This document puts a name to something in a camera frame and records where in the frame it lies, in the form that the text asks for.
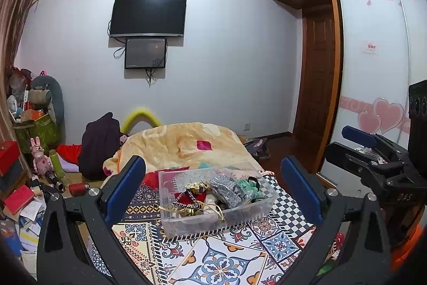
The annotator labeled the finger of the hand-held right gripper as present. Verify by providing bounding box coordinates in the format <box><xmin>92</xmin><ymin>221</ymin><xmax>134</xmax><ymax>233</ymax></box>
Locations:
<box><xmin>341</xmin><ymin>125</ymin><xmax>410</xmax><ymax>161</ymax></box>
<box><xmin>324</xmin><ymin>142</ymin><xmax>406</xmax><ymax>185</ymax></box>

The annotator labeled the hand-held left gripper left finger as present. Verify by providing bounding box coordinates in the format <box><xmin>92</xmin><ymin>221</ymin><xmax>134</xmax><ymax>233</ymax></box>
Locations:
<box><xmin>37</xmin><ymin>155</ymin><xmax>147</xmax><ymax>285</ymax></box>

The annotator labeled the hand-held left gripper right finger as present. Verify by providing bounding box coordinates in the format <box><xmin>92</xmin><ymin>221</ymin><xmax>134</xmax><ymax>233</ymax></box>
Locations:
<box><xmin>277</xmin><ymin>155</ymin><xmax>391</xmax><ymax>285</ymax></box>

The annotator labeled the green cloth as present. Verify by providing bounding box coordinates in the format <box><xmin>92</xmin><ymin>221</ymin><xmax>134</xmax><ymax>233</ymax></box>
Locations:
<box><xmin>236</xmin><ymin>178</ymin><xmax>268</xmax><ymax>203</ymax></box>

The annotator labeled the clear plastic storage box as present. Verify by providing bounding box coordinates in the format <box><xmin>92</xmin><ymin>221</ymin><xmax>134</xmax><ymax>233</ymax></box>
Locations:
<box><xmin>158</xmin><ymin>165</ymin><xmax>278</xmax><ymax>238</ymax></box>

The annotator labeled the yellow floral cloth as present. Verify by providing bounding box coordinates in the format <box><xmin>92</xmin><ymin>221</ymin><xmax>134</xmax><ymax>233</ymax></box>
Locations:
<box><xmin>185</xmin><ymin>181</ymin><xmax>209</xmax><ymax>193</ymax></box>

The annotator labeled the silver sequin cloth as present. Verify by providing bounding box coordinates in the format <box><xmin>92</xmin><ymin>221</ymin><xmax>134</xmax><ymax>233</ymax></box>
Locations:
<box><xmin>210</xmin><ymin>175</ymin><xmax>246</xmax><ymax>207</ymax></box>

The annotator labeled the cream cloth with black trim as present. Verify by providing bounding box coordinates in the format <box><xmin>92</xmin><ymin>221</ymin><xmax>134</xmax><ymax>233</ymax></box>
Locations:
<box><xmin>197</xmin><ymin>201</ymin><xmax>231</xmax><ymax>223</ymax></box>

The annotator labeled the red cylinder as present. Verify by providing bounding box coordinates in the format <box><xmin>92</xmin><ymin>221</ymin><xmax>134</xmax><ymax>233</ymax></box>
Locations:
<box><xmin>68</xmin><ymin>182</ymin><xmax>89</xmax><ymax>197</ymax></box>

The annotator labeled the dark purple garment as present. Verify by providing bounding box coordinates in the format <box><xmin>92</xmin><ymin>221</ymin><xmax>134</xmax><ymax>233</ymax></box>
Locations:
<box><xmin>78</xmin><ymin>112</ymin><xmax>122</xmax><ymax>181</ymax></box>

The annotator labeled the dark purple floor bag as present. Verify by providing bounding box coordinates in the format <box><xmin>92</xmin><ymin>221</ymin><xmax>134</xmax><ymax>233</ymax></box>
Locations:
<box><xmin>245</xmin><ymin>137</ymin><xmax>272</xmax><ymax>159</ymax></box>

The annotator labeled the brown wooden door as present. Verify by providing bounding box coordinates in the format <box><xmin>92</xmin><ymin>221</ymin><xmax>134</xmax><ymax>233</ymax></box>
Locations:
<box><xmin>293</xmin><ymin>0</ymin><xmax>344</xmax><ymax>174</ymax></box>

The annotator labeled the yellow fleece blanket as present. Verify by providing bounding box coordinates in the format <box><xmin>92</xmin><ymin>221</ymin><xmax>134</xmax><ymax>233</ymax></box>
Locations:
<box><xmin>103</xmin><ymin>122</ymin><xmax>261</xmax><ymax>177</ymax></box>

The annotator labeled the red fabric bundle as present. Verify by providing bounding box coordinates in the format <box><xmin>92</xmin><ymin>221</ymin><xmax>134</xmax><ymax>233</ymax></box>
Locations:
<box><xmin>56</xmin><ymin>144</ymin><xmax>82</xmax><ymax>164</ymax></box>

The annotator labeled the black metal flashlight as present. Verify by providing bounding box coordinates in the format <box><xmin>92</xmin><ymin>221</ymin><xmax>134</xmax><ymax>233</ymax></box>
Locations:
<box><xmin>45</xmin><ymin>171</ymin><xmax>66</xmax><ymax>194</ymax></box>

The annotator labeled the green cylinder bottle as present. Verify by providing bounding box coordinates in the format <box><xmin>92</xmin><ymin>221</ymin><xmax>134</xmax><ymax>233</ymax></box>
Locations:
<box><xmin>49</xmin><ymin>149</ymin><xmax>64</xmax><ymax>177</ymax></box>

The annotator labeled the pink rabbit toy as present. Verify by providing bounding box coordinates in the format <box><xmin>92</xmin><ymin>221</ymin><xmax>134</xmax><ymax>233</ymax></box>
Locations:
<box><xmin>30</xmin><ymin>136</ymin><xmax>54</xmax><ymax>181</ymax></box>

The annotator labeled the white sliding wardrobe door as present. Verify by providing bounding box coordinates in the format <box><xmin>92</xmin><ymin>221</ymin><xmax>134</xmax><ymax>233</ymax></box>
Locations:
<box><xmin>317</xmin><ymin>0</ymin><xmax>427</xmax><ymax>185</ymax></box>

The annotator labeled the green cardboard box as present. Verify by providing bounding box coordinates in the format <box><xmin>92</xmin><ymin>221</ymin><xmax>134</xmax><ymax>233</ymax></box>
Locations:
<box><xmin>13</xmin><ymin>113</ymin><xmax>61</xmax><ymax>154</ymax></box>

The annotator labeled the pile of books and papers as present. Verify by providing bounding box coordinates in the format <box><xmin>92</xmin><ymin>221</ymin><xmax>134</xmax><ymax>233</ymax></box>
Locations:
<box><xmin>0</xmin><ymin>183</ymin><xmax>48</xmax><ymax>256</ymax></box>

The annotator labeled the patterned bedsheet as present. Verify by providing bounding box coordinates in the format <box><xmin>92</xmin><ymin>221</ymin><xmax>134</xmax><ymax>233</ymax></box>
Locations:
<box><xmin>77</xmin><ymin>168</ymin><xmax>334</xmax><ymax>285</ymax></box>

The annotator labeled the red box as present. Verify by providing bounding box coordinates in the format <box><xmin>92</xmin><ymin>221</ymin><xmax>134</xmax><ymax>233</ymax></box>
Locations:
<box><xmin>0</xmin><ymin>141</ymin><xmax>21</xmax><ymax>176</ymax></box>

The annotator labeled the grey green plush toy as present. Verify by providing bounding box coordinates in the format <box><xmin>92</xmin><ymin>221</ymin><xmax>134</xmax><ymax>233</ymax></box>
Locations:
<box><xmin>28</xmin><ymin>75</ymin><xmax>66</xmax><ymax>126</ymax></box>

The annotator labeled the pile of toys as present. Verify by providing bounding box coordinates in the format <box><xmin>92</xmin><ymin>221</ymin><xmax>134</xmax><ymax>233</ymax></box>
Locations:
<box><xmin>7</xmin><ymin>66</ymin><xmax>37</xmax><ymax>123</ymax></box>

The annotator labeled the striped brown curtain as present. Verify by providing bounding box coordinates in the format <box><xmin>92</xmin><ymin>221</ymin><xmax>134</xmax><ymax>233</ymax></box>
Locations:
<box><xmin>0</xmin><ymin>0</ymin><xmax>47</xmax><ymax>128</ymax></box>

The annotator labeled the yellow foam ring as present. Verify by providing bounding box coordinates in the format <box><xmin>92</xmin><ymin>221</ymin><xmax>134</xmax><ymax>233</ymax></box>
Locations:
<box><xmin>120</xmin><ymin>107</ymin><xmax>161</xmax><ymax>136</ymax></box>

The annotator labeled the small black wall monitor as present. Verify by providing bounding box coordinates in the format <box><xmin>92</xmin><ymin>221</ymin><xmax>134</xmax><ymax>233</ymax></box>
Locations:
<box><xmin>124</xmin><ymin>38</ymin><xmax>167</xmax><ymax>69</ymax></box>

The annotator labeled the black wall television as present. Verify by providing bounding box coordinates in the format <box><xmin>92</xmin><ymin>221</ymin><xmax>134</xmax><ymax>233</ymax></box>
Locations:
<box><xmin>110</xmin><ymin>0</ymin><xmax>187</xmax><ymax>38</ymax></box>

